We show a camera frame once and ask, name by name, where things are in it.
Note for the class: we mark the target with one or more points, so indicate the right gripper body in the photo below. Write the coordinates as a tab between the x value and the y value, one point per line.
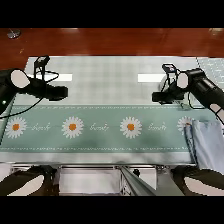
166	97

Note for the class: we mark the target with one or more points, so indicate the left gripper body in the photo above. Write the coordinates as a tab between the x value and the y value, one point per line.
55	92

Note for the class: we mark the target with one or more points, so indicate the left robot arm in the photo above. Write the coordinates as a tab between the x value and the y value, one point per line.
8	87

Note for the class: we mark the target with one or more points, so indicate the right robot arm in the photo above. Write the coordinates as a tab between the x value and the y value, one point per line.
203	87

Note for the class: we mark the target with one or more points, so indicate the light blue garment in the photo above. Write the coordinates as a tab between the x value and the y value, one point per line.
208	143

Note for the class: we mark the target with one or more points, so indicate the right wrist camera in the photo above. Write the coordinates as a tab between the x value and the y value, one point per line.
168	68

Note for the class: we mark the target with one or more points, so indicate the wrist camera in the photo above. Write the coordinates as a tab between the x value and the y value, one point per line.
42	60
168	68

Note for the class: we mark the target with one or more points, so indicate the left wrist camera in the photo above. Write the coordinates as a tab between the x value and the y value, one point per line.
42	60

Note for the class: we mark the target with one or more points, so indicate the silver frame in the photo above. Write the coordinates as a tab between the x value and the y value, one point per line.
140	186

